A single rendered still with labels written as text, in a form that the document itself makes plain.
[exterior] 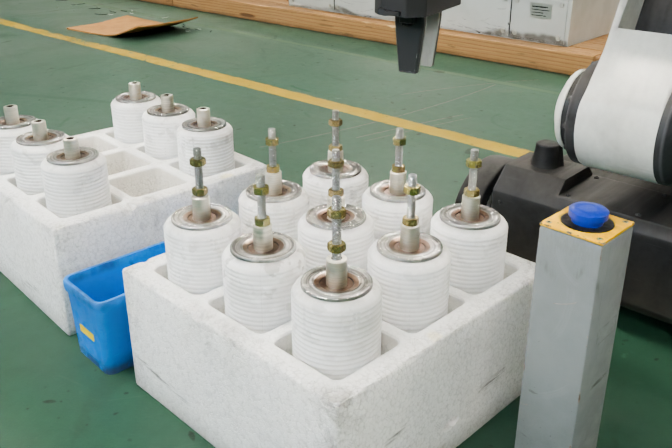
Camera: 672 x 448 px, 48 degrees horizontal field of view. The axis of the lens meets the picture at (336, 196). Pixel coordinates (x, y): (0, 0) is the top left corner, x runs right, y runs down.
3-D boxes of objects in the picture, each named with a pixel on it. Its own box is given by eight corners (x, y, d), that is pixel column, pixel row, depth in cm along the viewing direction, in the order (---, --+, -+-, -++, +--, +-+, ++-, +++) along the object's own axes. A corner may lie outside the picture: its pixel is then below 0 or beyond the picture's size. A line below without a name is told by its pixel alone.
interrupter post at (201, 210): (205, 214, 96) (203, 190, 94) (215, 220, 94) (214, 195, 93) (188, 219, 94) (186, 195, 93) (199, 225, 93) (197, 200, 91)
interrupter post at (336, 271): (337, 294, 77) (337, 265, 76) (320, 286, 79) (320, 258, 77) (352, 285, 79) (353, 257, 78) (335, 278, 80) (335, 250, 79)
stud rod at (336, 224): (342, 265, 78) (343, 197, 75) (333, 266, 77) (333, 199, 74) (339, 260, 78) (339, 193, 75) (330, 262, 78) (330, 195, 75)
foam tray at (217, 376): (335, 284, 129) (335, 187, 122) (536, 383, 104) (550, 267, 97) (135, 384, 104) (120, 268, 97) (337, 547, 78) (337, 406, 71)
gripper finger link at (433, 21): (436, 67, 79) (439, 7, 76) (408, 64, 80) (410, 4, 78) (442, 64, 80) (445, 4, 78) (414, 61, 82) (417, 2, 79)
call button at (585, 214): (578, 215, 80) (580, 197, 80) (614, 226, 78) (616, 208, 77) (559, 226, 78) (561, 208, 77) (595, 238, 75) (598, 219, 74)
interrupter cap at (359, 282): (338, 313, 74) (338, 307, 74) (285, 287, 79) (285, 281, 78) (387, 285, 79) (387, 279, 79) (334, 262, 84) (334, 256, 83)
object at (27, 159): (71, 222, 136) (57, 126, 129) (95, 239, 129) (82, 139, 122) (18, 238, 130) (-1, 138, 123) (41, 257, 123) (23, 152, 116)
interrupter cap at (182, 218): (211, 202, 99) (210, 198, 99) (244, 220, 94) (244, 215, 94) (159, 218, 94) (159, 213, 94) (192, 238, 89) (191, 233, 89)
